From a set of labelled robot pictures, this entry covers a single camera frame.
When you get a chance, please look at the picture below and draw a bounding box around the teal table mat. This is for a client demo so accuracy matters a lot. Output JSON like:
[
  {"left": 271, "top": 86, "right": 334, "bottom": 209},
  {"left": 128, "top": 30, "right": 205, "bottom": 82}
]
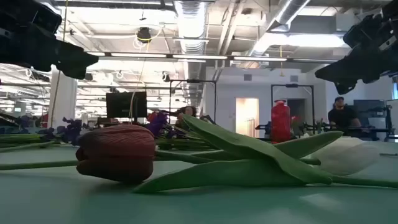
[{"left": 0, "top": 139, "right": 398, "bottom": 224}]

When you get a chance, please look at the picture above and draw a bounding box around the black monitor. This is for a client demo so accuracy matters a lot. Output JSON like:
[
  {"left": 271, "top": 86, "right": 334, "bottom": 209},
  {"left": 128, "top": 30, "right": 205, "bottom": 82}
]
[{"left": 105, "top": 90, "right": 149, "bottom": 119}]

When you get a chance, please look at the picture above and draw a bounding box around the red ribbed vase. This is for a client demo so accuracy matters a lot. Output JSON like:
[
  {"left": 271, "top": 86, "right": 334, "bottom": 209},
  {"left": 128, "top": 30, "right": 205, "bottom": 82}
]
[{"left": 271, "top": 99, "right": 292, "bottom": 144}]

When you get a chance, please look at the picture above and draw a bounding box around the hanging pale cable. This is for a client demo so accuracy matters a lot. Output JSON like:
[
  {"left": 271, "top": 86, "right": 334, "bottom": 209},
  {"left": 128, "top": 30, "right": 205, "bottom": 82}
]
[{"left": 128, "top": 41, "right": 149, "bottom": 126}]

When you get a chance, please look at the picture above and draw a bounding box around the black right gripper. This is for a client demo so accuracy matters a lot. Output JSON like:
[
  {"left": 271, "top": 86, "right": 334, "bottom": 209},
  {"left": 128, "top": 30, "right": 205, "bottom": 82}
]
[{"left": 315, "top": 30, "right": 398, "bottom": 96}]

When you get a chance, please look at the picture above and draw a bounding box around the red artificial tulip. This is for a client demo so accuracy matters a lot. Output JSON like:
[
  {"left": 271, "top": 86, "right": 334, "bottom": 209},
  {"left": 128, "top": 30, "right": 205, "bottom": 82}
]
[{"left": 75, "top": 113, "right": 398, "bottom": 194}]

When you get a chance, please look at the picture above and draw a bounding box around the black ceiling dome device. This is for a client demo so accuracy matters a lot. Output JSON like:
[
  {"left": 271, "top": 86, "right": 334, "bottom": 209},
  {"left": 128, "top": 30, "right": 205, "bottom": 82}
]
[{"left": 136, "top": 26, "right": 152, "bottom": 44}]

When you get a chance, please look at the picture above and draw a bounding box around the silver ventilation duct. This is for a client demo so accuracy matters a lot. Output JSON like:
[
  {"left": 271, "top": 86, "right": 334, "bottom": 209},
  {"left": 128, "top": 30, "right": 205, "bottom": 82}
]
[
  {"left": 173, "top": 0, "right": 209, "bottom": 108},
  {"left": 246, "top": 0, "right": 312, "bottom": 58}
]

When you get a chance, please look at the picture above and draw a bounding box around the dark blue screen panel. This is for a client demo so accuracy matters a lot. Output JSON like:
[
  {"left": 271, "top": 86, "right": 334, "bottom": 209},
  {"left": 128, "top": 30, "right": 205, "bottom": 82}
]
[{"left": 353, "top": 99, "right": 387, "bottom": 129}]

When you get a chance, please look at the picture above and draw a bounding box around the person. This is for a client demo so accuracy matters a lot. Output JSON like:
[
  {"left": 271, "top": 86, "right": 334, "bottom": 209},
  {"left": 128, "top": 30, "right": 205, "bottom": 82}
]
[
  {"left": 175, "top": 105, "right": 199, "bottom": 129},
  {"left": 327, "top": 96, "right": 363, "bottom": 129}
]

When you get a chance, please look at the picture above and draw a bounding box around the purple artificial flower bunch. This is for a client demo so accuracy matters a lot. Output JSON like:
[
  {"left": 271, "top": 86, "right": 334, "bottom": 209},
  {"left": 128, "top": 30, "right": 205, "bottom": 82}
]
[
  {"left": 0, "top": 116, "right": 84, "bottom": 149},
  {"left": 145, "top": 111, "right": 220, "bottom": 152}
]

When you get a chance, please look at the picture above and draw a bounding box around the ceiling light strip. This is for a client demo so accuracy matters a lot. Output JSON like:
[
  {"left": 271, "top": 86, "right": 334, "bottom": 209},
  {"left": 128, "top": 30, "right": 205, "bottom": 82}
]
[
  {"left": 109, "top": 52, "right": 168, "bottom": 59},
  {"left": 233, "top": 55, "right": 288, "bottom": 63},
  {"left": 172, "top": 54, "right": 229, "bottom": 61}
]

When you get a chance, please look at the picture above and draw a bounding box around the white artificial tulip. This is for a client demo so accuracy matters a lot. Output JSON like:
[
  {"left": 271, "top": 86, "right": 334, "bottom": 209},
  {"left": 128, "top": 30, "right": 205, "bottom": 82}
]
[{"left": 310, "top": 136, "right": 384, "bottom": 177}]

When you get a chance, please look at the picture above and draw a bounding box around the black rig frame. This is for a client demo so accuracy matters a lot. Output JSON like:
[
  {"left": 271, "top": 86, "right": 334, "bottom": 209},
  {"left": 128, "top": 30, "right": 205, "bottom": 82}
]
[
  {"left": 270, "top": 83, "right": 315, "bottom": 138},
  {"left": 169, "top": 78, "right": 218, "bottom": 126}
]

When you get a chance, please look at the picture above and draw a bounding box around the white column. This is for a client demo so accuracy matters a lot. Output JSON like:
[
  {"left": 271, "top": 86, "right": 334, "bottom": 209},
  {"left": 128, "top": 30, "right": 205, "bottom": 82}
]
[{"left": 49, "top": 65, "right": 78, "bottom": 129}]

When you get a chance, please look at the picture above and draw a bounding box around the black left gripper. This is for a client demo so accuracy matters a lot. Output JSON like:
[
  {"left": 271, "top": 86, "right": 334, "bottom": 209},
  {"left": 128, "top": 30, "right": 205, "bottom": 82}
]
[{"left": 0, "top": 29, "right": 100, "bottom": 80}]

